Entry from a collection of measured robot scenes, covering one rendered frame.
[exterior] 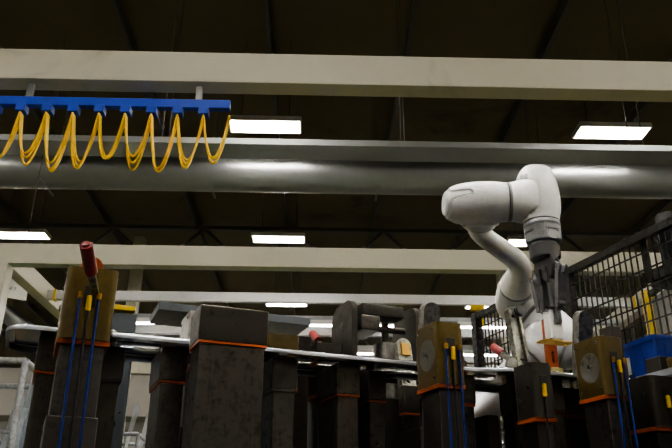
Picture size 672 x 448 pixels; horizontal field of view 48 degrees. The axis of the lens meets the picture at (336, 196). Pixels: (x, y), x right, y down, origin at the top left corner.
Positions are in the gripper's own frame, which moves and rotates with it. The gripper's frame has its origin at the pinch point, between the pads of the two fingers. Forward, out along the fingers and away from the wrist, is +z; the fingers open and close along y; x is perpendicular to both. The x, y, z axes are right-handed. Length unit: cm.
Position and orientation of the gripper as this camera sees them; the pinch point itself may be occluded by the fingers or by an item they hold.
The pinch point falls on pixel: (553, 325)
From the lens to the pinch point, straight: 189.2
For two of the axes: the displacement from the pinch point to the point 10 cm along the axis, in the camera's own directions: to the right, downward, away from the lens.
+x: 9.3, 1.6, 3.3
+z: -0.1, 9.1, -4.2
